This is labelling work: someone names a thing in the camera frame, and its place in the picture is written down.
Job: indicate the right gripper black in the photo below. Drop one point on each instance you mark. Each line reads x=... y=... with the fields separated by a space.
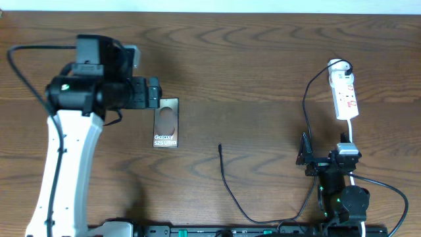
x=306 y=157

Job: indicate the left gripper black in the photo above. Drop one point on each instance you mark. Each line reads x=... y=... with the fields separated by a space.
x=143 y=97

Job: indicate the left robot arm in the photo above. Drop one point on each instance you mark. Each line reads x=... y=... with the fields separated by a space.
x=99 y=80

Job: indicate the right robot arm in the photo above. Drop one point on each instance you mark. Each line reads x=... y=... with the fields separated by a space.
x=344 y=205

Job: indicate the white USB charger plug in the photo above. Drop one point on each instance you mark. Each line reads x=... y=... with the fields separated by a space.
x=338 y=67

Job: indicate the white power strip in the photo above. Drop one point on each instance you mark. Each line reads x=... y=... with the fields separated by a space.
x=344 y=97

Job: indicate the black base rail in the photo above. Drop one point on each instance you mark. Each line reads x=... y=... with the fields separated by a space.
x=263 y=231

